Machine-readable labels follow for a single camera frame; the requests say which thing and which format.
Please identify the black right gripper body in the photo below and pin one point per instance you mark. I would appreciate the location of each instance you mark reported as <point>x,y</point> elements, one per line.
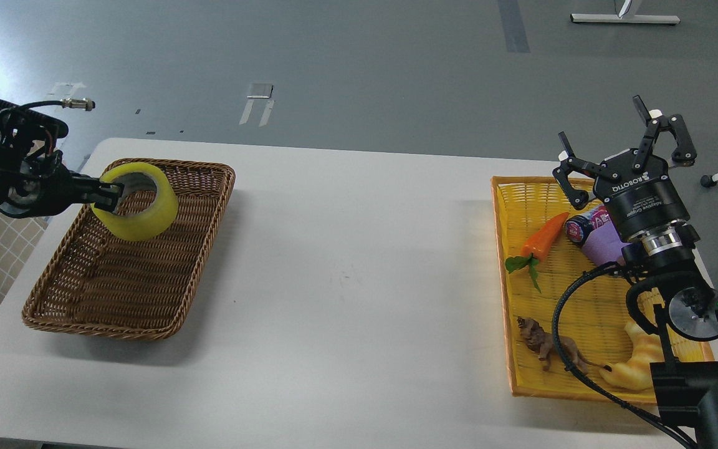
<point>640,200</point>

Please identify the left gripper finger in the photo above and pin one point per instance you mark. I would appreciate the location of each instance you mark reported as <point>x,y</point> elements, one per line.
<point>104,203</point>
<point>87,186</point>

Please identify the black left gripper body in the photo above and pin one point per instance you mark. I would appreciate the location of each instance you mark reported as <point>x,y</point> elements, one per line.
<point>35,194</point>

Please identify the yellow tape roll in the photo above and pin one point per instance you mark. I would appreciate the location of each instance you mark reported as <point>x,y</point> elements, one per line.
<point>146,207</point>

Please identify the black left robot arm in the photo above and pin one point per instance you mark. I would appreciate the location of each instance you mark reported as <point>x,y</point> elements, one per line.
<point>30,137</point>

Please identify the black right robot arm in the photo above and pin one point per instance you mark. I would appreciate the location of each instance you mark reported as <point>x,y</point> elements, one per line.
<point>668,291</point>

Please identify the small printed can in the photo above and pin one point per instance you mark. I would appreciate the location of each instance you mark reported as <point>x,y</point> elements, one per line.
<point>578,228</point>

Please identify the purple foam block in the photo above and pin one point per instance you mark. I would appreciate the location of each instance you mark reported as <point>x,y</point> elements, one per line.
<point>603,245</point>

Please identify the orange toy carrot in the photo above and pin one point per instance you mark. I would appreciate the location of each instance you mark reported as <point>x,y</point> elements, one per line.
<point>536,248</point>

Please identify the brown wicker basket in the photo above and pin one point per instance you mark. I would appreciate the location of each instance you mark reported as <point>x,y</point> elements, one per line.
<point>97,284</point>

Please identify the brown toy lion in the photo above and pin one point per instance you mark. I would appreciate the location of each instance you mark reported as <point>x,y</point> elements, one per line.
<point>541,343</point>

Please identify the white table leg base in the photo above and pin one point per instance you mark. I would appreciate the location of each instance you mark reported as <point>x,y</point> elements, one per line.
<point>627,13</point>

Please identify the yellow toy croissant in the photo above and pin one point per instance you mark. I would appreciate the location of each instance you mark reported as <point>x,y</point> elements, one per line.
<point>635,373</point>

